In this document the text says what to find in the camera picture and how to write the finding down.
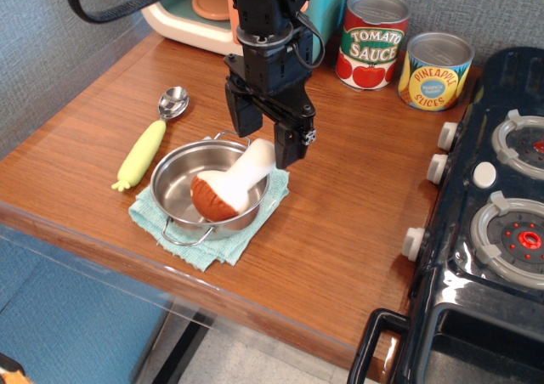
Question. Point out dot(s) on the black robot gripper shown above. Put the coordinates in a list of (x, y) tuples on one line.
[(269, 78)]

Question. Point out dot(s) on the plush brown white mushroom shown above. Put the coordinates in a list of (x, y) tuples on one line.
[(220, 196)]

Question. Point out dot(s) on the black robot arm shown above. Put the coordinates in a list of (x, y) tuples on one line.
[(267, 16)]

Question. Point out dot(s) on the small stainless steel pot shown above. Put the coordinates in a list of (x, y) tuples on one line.
[(170, 190)]

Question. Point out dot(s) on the teal folded dish cloth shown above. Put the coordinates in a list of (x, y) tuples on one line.
[(150, 218)]

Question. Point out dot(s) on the teal toy microwave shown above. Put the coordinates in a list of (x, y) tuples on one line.
[(177, 20)]

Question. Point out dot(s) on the tomato sauce can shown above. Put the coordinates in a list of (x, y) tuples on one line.
[(373, 32)]

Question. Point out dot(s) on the pineapple slices can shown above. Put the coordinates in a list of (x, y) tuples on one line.
[(435, 69)]

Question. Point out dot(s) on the black toy stove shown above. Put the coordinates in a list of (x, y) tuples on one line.
[(476, 299)]

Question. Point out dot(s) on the orange plush object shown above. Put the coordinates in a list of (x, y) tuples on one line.
[(15, 377)]

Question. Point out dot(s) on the yellow handled metal spoon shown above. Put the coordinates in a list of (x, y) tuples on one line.
[(172, 104)]

